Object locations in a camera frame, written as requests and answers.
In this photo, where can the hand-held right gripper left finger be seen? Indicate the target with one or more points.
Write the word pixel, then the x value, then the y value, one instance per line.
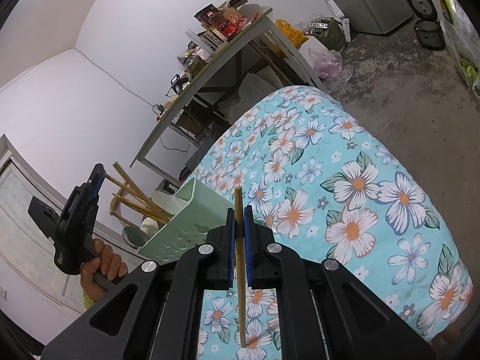
pixel 231 247

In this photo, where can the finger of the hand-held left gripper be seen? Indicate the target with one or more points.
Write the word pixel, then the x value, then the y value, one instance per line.
pixel 98 180

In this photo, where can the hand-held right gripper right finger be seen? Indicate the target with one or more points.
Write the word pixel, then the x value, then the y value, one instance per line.
pixel 248 247

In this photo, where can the wooden chopstick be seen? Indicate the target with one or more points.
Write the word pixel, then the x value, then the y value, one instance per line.
pixel 242 307
pixel 144 200
pixel 138 191
pixel 120 185
pixel 131 204

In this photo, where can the green plastic utensil holder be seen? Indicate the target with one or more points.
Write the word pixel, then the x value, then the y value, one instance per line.
pixel 180 240

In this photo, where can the white rice paddle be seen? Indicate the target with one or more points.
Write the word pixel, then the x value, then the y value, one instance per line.
pixel 165 202

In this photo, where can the cream plastic soup spoon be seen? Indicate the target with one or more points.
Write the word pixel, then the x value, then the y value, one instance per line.
pixel 149 228

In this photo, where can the person's left hand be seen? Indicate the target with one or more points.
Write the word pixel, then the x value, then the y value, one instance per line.
pixel 110 262

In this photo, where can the white door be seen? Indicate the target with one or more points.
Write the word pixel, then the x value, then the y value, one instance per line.
pixel 30 262

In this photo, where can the wooden chair dark seat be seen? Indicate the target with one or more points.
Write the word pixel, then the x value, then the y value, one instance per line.
pixel 135 238

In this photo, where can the blue floral blanket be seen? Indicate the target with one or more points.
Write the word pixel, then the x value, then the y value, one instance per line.
pixel 337 180

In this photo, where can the glass jar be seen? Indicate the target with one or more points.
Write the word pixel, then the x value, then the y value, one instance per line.
pixel 197 65

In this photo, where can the white bag under table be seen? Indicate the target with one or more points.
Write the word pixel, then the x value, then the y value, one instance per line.
pixel 251 90

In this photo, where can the grey table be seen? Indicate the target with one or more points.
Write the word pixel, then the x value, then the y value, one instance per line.
pixel 221 50

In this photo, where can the white pinkish plastic bag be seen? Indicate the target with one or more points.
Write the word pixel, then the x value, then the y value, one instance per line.
pixel 326 63

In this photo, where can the cooking oil bottle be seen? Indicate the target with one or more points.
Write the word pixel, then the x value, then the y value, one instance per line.
pixel 228 28

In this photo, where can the yellow plastic bag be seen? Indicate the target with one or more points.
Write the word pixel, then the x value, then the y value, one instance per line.
pixel 290 33

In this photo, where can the white long box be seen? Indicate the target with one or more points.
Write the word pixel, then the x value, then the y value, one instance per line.
pixel 337 11

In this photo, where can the silver refrigerator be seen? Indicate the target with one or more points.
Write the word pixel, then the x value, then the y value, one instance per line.
pixel 375 0

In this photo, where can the black rice cooker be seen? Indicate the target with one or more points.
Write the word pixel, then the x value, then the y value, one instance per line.
pixel 429 30

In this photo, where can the clear bag of vegetables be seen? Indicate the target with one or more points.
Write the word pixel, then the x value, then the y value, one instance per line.
pixel 467 63

